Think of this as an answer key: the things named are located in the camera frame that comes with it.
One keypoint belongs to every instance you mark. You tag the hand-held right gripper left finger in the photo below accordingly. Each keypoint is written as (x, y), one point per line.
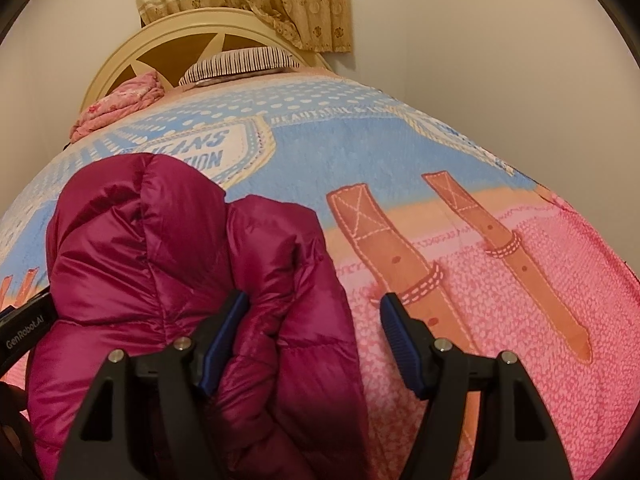
(225, 340)

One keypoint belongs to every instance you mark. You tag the folded pink floral quilt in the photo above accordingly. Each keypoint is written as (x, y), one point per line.
(125, 97)

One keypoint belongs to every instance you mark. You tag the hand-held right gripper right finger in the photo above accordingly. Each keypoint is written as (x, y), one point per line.
(400, 345)

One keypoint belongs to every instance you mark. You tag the bed with blue-pink bedspread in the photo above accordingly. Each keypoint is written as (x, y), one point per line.
(450, 160)

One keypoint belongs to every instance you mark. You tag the cream wooden bed headboard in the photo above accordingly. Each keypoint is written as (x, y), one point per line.
(165, 22)

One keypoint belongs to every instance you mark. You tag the striped pillow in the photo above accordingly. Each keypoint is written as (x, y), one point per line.
(240, 62)

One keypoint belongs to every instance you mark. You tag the beige patterned curtain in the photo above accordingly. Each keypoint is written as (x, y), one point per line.
(300, 0)

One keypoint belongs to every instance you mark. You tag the magenta down jacket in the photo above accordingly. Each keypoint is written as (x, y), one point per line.
(150, 260)

